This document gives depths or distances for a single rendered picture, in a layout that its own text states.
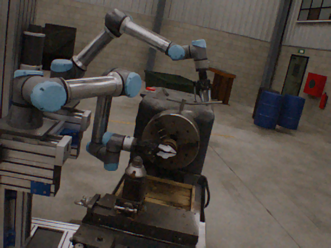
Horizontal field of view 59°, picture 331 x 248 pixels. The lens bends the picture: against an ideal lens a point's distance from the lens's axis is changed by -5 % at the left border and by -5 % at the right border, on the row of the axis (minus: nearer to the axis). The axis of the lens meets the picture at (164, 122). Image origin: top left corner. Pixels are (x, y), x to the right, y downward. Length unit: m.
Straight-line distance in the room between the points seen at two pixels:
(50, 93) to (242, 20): 11.88
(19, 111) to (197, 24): 11.09
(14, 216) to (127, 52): 10.19
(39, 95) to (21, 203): 0.78
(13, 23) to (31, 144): 0.54
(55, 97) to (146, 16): 10.60
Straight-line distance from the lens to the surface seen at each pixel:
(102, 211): 1.19
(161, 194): 1.54
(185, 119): 1.64
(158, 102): 1.82
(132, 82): 1.41
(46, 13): 11.79
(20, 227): 1.88
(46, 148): 1.33
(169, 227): 1.15
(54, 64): 1.78
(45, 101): 1.18
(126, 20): 1.64
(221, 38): 12.42
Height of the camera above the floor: 1.60
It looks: 15 degrees down
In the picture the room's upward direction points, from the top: 11 degrees clockwise
